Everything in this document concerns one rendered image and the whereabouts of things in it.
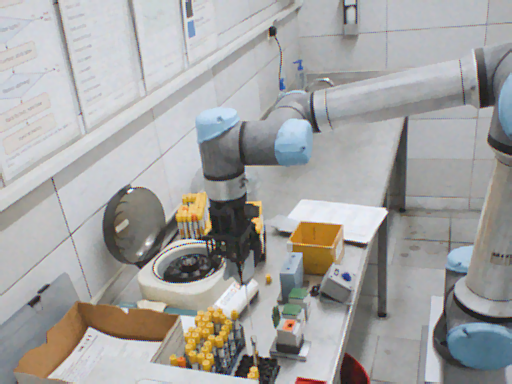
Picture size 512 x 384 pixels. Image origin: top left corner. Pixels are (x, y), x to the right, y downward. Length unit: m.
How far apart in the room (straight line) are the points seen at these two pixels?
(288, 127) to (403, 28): 2.54
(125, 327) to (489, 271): 0.81
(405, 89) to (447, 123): 2.57
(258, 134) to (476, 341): 0.50
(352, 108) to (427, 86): 0.12
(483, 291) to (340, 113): 0.38
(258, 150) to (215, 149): 0.07
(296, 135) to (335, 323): 0.63
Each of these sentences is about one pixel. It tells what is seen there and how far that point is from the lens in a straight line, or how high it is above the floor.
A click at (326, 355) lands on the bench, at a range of 1.29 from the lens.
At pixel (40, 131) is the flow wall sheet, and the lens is 1.33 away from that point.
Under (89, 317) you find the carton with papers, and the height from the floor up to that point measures 0.98.
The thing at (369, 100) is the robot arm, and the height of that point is 1.47.
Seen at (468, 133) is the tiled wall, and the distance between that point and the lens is 3.54.
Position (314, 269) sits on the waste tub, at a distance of 1.53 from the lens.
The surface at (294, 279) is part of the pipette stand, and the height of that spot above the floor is 0.96.
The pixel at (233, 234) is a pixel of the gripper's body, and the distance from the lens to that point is 0.97.
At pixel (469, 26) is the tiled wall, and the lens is 3.38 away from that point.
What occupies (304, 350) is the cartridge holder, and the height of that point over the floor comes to 0.89.
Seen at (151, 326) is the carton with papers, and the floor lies 0.98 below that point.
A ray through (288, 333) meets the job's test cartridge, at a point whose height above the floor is 0.94.
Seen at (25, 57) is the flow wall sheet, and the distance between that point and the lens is 1.30.
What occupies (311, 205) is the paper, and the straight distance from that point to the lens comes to 1.88.
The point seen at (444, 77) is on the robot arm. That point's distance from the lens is 0.95.
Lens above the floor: 1.75
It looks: 30 degrees down
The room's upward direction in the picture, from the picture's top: 9 degrees counter-clockwise
